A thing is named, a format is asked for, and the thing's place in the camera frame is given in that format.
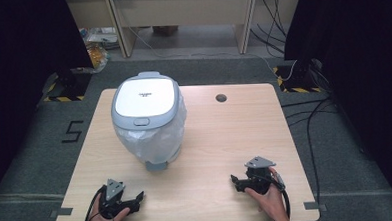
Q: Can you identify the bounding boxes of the black power cables bundle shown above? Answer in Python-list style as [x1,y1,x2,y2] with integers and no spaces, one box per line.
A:
[248,0,289,60]

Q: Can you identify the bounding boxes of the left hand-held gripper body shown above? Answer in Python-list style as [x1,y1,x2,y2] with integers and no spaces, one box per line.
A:
[97,177,139,220]

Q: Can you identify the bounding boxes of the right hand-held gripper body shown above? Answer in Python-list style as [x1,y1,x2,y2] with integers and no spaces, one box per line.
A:
[244,155,278,196]

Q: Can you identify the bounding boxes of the hand-held gripper black cable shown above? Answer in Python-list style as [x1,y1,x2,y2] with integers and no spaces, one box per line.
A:
[270,171,292,220]
[79,184,109,221]

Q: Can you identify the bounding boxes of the clear bag with yellow contents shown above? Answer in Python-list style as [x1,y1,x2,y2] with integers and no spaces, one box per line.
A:
[79,26,120,75]

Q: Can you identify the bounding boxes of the right hand-held gripper black cable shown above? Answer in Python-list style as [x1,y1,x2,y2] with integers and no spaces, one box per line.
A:
[270,171,292,220]

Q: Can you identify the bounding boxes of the beige wooden desk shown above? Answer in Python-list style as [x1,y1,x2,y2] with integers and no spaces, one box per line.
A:
[63,0,308,62]

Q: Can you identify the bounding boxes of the black stand base hazard tape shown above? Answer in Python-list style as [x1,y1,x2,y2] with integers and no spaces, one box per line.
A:
[41,68,93,103]
[271,58,325,95]

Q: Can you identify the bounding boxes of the left hand-held gripper black cable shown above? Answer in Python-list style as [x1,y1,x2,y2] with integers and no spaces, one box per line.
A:
[79,184,109,221]

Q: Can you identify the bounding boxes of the person's right hand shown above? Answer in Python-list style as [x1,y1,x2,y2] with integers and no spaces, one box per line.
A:
[244,166,290,221]

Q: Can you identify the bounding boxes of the grey table cable grommet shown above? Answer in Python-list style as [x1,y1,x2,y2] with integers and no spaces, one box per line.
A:
[214,92,229,104]

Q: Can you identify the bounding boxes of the grey trash can white lid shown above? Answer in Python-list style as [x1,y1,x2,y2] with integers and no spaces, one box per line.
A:
[108,69,191,173]

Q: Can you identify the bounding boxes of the black curtain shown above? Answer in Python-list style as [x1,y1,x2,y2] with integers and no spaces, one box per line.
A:
[281,0,392,221]
[0,0,100,202]

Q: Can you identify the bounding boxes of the black floor cables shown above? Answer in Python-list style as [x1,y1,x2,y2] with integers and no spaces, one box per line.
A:
[280,95,343,209]

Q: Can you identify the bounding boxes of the clear plastic bin liner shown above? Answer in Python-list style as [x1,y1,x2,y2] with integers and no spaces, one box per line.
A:
[112,90,190,167]

